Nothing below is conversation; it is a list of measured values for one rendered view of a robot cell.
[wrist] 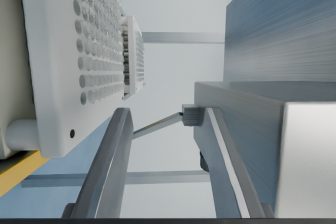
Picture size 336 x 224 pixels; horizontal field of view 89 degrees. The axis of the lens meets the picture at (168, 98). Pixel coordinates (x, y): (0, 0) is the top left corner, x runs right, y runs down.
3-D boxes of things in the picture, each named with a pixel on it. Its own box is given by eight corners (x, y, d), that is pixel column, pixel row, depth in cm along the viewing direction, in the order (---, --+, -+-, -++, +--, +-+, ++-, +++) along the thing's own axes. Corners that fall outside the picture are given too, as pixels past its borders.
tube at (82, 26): (11, 19, 17) (90, 19, 17) (15, 34, 17) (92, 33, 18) (0, 18, 15) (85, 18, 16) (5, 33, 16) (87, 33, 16)
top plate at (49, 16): (110, -16, 35) (120, -16, 35) (115, 104, 38) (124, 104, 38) (-7, -223, 10) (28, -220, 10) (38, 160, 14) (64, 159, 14)
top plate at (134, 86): (129, 94, 56) (135, 94, 56) (126, 14, 52) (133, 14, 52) (138, 87, 80) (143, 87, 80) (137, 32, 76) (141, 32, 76)
